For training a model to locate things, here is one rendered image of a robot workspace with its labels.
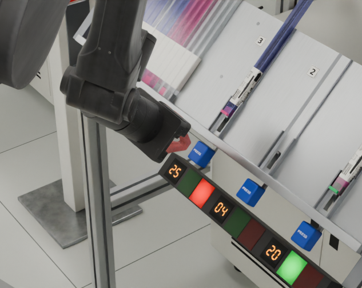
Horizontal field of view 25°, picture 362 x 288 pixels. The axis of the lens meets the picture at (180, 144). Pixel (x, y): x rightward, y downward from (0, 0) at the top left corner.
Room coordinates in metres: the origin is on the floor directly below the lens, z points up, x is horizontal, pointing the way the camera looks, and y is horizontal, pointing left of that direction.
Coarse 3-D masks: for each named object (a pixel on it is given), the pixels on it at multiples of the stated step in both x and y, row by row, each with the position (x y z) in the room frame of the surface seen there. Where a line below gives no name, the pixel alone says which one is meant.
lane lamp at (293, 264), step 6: (294, 252) 0.80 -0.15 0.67; (288, 258) 0.79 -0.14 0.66; (294, 258) 0.79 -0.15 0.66; (300, 258) 0.79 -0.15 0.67; (282, 264) 0.79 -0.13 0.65; (288, 264) 0.79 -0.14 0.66; (294, 264) 0.78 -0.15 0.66; (300, 264) 0.78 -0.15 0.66; (306, 264) 0.78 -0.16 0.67; (282, 270) 0.78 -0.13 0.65; (288, 270) 0.78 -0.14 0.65; (294, 270) 0.78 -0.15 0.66; (300, 270) 0.77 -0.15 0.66; (282, 276) 0.78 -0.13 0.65; (288, 276) 0.77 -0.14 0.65; (294, 276) 0.77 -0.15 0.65; (288, 282) 0.77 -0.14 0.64
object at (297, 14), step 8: (304, 0) 1.08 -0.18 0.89; (312, 0) 1.08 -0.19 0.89; (296, 8) 1.08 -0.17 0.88; (304, 8) 1.07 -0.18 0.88; (288, 16) 1.07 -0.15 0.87; (296, 16) 1.07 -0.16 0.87; (288, 24) 1.06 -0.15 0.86; (296, 24) 1.07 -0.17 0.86; (280, 32) 1.06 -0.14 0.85; (288, 32) 1.06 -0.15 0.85; (272, 40) 1.06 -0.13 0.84; (280, 40) 1.05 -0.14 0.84; (272, 48) 1.04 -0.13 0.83; (264, 56) 1.04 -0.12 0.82; (272, 56) 1.04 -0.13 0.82; (256, 64) 1.04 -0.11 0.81; (264, 64) 1.03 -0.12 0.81; (232, 104) 1.00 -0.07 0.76; (232, 112) 1.00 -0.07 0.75
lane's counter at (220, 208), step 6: (222, 198) 0.91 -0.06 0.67; (216, 204) 0.91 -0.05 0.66; (222, 204) 0.90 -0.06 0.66; (228, 204) 0.90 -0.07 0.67; (210, 210) 0.90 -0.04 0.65; (216, 210) 0.90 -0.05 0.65; (222, 210) 0.90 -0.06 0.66; (228, 210) 0.89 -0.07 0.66; (216, 216) 0.89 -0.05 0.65; (222, 216) 0.89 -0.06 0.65; (222, 222) 0.88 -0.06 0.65
